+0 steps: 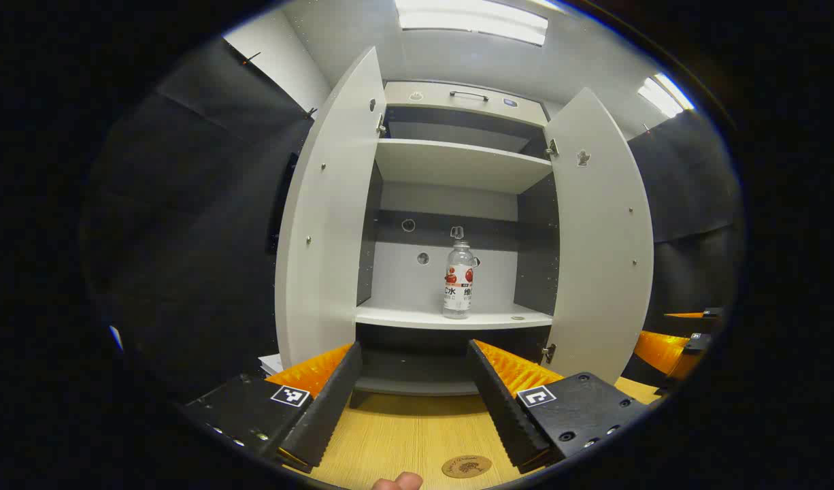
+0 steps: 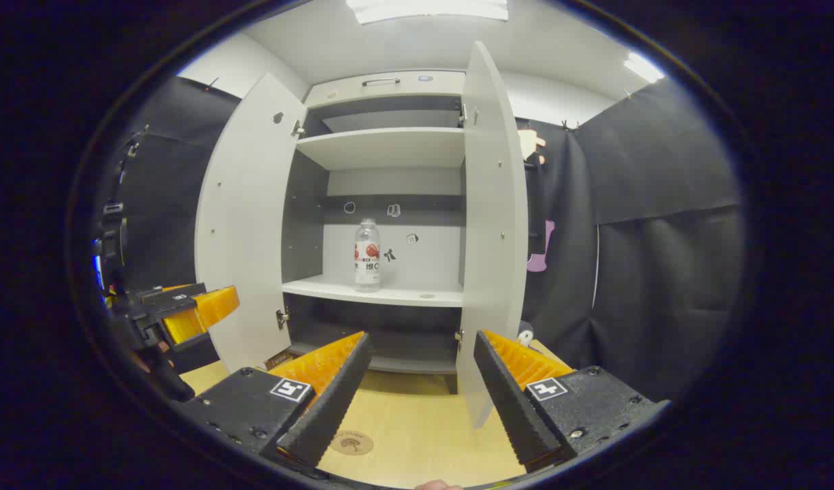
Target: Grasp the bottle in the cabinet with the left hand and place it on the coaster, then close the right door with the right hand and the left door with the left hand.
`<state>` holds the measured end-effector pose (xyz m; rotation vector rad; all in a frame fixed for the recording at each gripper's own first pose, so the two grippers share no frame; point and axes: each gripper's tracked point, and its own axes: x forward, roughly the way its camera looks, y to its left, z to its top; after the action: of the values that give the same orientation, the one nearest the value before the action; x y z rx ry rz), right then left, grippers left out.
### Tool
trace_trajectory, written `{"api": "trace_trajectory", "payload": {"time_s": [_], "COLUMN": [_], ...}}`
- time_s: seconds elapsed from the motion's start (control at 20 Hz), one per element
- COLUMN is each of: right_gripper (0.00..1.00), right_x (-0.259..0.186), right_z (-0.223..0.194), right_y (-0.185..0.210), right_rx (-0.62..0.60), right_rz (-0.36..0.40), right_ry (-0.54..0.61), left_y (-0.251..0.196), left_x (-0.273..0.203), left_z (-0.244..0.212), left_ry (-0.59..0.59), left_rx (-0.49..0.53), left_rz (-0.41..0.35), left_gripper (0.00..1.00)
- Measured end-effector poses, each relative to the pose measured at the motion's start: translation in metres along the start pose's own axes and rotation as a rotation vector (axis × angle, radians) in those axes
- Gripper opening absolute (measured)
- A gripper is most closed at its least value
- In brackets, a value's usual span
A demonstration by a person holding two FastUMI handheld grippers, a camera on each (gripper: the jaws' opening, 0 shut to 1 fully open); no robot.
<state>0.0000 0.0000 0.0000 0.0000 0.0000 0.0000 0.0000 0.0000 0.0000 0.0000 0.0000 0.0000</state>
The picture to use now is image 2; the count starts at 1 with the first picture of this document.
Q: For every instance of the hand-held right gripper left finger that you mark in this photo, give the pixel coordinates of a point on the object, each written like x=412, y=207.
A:
x=332, y=401

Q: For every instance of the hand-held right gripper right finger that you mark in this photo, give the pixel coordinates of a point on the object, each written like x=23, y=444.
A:
x=512, y=401

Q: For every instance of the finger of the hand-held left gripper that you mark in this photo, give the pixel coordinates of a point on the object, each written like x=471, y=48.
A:
x=169, y=299
x=182, y=331

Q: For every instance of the round cork coaster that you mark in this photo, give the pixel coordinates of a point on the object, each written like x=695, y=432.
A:
x=352, y=444

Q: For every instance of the white cabinet door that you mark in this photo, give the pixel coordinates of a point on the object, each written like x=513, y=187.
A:
x=243, y=224
x=492, y=224

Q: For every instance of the clear bottle red label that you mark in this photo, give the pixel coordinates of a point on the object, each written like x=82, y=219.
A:
x=367, y=258

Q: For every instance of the white cabinet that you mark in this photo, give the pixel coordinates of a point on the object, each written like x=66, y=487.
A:
x=390, y=190

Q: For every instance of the metal door hinge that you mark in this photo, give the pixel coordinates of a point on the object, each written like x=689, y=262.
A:
x=462, y=114
x=281, y=318
x=459, y=337
x=298, y=128

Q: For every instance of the white cabinet shelf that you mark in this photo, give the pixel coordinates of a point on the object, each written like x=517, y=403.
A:
x=390, y=294
x=383, y=146

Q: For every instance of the white plush toy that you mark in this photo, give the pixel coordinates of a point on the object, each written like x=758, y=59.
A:
x=524, y=335

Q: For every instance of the black backdrop cloth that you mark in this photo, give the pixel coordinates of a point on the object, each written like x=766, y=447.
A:
x=662, y=272

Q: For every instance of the ceiling light panel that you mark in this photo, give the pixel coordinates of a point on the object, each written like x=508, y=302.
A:
x=643, y=68
x=424, y=8

